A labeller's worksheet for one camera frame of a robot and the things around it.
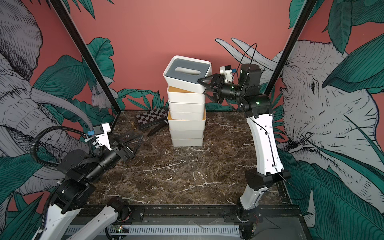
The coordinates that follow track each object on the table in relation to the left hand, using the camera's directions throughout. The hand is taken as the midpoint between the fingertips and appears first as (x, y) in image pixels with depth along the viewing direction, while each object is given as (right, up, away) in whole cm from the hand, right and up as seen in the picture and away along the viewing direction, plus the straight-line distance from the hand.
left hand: (139, 133), depth 55 cm
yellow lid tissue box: (+15, -3, +37) cm, 40 cm away
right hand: (+22, +19, +1) cm, 29 cm away
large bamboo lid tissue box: (+16, +5, +24) cm, 30 cm away
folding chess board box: (-13, +8, +56) cm, 58 cm away
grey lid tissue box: (+16, +8, +23) cm, 29 cm away
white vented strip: (+10, -47, +15) cm, 51 cm away
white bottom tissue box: (+15, -6, +38) cm, 42 cm away
